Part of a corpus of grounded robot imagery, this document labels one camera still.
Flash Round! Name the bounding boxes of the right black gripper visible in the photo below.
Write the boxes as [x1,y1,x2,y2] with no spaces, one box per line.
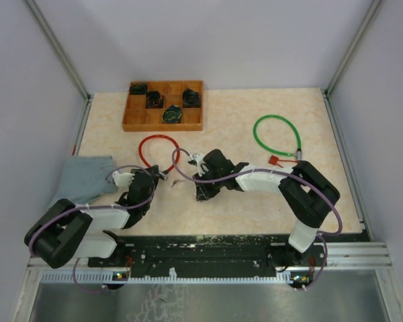
[193,167,224,201]

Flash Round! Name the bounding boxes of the red cable lock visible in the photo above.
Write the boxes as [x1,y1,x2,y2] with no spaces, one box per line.
[138,134,180,175]

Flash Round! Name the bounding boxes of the green cable lock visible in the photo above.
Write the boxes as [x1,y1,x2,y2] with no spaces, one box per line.
[253,114,302,161]

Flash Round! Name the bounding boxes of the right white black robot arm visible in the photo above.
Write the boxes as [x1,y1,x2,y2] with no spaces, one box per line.
[189,149,341,266]

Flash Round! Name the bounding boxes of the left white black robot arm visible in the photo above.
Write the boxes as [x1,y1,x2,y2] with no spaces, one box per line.
[24,165,168,269]

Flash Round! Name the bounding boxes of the folded blue jeans cloth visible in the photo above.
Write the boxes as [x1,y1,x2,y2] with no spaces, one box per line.
[47,156,118,209]

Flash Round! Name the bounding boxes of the wooden compartment tray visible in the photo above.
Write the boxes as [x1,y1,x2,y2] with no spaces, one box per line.
[122,80,204,132]

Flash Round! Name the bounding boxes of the blue yellow rolled tie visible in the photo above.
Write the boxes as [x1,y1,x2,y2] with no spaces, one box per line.
[162,105,183,124]

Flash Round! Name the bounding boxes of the black orange rolled tie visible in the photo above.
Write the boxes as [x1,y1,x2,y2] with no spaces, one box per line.
[145,91,164,109]

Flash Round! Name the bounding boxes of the black dotted rolled tie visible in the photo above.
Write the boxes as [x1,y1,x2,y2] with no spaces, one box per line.
[182,88,202,108]

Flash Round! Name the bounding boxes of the dark green rolled tie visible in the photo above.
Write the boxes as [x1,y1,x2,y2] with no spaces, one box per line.
[129,83,148,95]

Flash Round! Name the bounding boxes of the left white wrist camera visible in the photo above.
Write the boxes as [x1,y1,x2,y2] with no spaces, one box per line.
[106,170,135,187]

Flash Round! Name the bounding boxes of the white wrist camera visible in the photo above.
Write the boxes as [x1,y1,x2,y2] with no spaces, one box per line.
[188,153,209,176]
[106,170,135,187]

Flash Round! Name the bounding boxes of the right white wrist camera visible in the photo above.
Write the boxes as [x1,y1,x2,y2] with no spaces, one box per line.
[188,153,209,176]

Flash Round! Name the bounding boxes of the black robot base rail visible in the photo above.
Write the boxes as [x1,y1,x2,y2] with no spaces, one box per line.
[50,233,326,289]

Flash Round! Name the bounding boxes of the thin red wire padlock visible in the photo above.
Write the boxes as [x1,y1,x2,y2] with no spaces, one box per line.
[268,155,299,168]

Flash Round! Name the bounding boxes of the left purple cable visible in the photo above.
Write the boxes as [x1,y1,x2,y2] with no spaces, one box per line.
[28,164,155,294]

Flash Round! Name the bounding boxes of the purple cable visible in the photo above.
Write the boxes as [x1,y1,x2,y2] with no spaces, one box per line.
[28,164,155,294]
[171,148,343,292]

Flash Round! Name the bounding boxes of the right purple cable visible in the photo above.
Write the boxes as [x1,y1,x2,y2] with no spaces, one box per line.
[171,148,343,292]

